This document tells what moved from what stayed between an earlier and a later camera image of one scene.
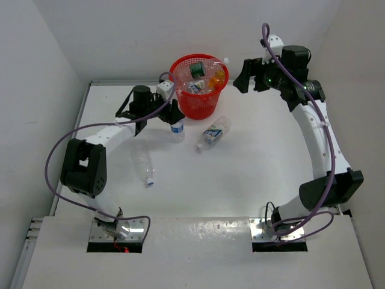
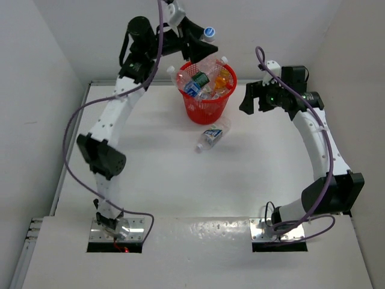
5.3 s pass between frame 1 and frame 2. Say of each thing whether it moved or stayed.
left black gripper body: moved
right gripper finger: moved
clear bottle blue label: moved
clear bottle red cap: moved
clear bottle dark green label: moved
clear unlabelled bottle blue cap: moved
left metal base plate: stayed
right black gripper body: moved
